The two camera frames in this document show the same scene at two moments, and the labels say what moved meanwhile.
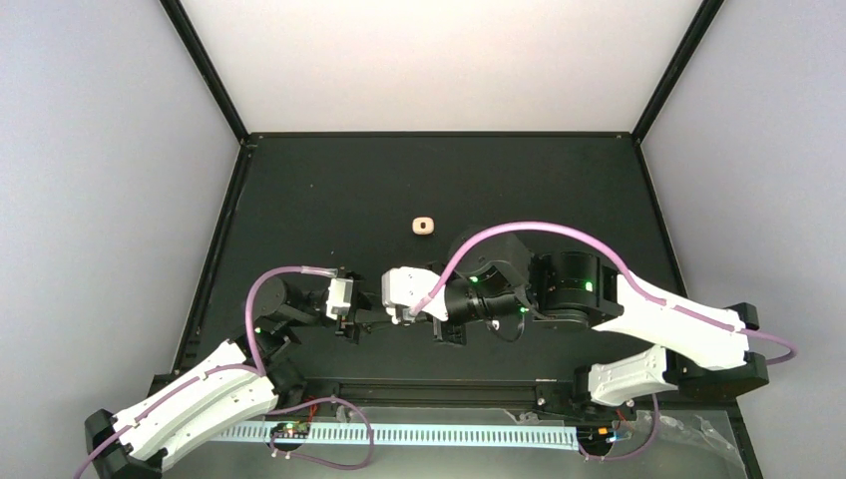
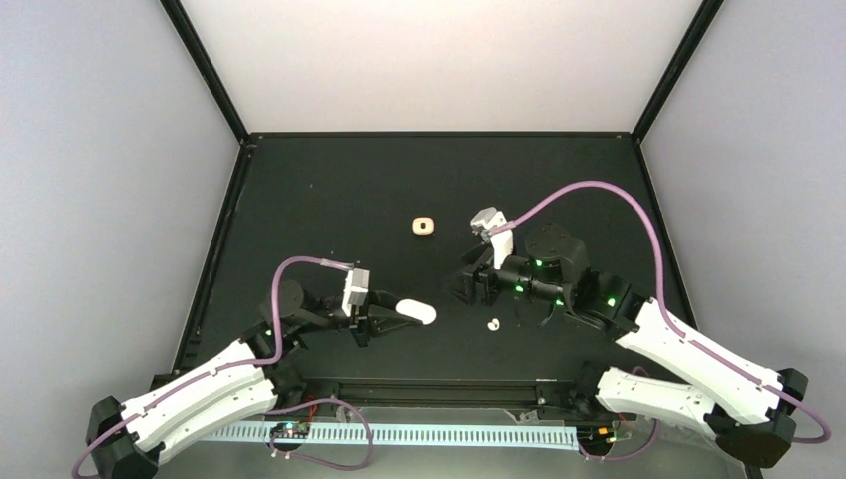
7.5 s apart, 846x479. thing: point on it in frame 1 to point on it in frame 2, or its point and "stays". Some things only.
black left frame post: (198, 48) stays
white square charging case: (423, 226) stays
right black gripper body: (453, 333) to (478, 270)
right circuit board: (595, 434) stays
